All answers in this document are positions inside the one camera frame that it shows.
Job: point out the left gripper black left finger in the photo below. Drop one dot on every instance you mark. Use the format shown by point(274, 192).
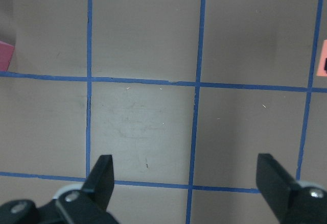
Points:
point(89, 204)

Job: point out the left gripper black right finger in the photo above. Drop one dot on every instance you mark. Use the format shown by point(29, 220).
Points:
point(290, 200)

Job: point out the orange foam block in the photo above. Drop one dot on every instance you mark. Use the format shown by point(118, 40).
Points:
point(321, 69)

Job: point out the pink foam block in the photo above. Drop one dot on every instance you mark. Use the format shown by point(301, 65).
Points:
point(6, 52)

